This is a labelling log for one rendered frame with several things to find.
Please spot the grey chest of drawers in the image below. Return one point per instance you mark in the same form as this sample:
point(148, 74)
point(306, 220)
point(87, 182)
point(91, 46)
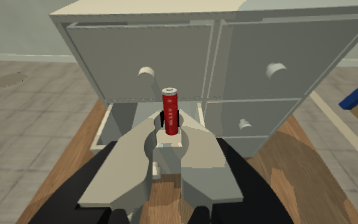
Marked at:
point(212, 10)

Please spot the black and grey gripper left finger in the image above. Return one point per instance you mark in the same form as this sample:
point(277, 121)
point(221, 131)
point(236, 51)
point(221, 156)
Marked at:
point(117, 177)

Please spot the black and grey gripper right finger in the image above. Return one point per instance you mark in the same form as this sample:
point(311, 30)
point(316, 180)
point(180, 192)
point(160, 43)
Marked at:
point(214, 175)

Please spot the red battery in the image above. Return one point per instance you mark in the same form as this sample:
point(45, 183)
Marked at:
point(170, 108)

